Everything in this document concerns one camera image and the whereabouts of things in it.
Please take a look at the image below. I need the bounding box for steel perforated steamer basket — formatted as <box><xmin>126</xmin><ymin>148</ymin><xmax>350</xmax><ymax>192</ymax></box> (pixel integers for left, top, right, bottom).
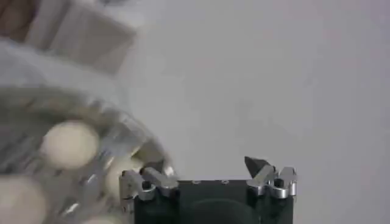
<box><xmin>0</xmin><ymin>86</ymin><xmax>176</xmax><ymax>224</ymax></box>

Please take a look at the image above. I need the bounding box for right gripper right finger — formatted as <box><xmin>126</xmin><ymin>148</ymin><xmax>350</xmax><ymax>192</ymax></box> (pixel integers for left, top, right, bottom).
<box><xmin>243</xmin><ymin>156</ymin><xmax>298</xmax><ymax>199</ymax></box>

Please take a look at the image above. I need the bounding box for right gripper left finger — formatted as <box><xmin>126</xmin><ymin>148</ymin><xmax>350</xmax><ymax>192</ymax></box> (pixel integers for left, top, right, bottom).
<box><xmin>119</xmin><ymin>164</ymin><xmax>180</xmax><ymax>202</ymax></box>

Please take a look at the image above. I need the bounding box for white steamed bun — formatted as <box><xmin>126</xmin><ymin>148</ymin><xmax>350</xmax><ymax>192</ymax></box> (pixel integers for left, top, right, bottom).
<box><xmin>104</xmin><ymin>156</ymin><xmax>144</xmax><ymax>198</ymax></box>
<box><xmin>0</xmin><ymin>175</ymin><xmax>49</xmax><ymax>224</ymax></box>
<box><xmin>39</xmin><ymin>120</ymin><xmax>101</xmax><ymax>170</ymax></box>

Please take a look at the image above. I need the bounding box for white side desk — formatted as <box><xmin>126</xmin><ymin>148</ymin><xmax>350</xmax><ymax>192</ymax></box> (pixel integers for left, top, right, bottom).
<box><xmin>24</xmin><ymin>0</ymin><xmax>138</xmax><ymax>75</ymax></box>

